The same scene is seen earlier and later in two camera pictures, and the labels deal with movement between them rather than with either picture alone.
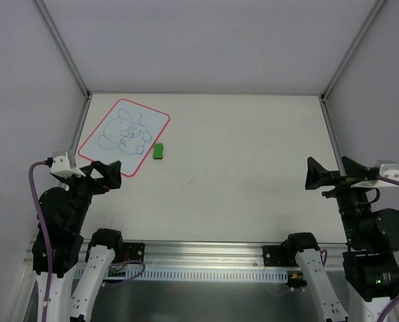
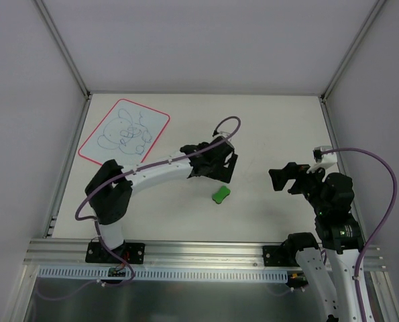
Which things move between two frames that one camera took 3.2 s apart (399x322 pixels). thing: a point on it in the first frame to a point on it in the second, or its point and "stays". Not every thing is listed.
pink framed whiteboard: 127,134 stays
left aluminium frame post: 63,49 stays
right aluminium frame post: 329,88 stays
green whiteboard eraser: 157,153 to 218,196
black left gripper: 90,181 to 226,162
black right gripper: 337,183 to 293,178
